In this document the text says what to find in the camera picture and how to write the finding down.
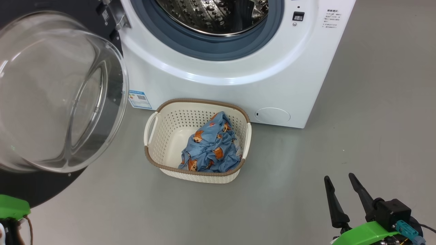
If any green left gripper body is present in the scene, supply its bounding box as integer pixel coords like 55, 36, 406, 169
0, 195, 31, 245

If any blue energy label sticker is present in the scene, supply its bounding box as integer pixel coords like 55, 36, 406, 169
128, 90, 153, 110

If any small printed text label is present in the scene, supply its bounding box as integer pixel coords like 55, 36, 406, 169
322, 9, 341, 29

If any black-rimmed glass washer door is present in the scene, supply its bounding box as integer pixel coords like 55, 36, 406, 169
0, 0, 130, 209

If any metal door hinge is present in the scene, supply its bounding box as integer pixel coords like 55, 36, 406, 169
100, 0, 131, 31

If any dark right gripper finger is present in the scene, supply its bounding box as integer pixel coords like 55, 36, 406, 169
348, 173, 378, 222
324, 176, 351, 228

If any round white filter cover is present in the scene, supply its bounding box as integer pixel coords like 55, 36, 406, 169
255, 108, 291, 125

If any thin left gripper cable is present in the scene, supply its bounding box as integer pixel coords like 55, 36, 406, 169
22, 214, 34, 245

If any cream perforated laundry basket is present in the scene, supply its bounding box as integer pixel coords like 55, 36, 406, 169
144, 98, 252, 184

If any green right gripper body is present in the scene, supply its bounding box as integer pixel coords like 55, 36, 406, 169
330, 221, 414, 245

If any teal right camera connector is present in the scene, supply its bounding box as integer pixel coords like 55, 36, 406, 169
396, 220, 426, 245

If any white front-load washing machine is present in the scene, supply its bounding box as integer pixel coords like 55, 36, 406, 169
118, 0, 356, 129

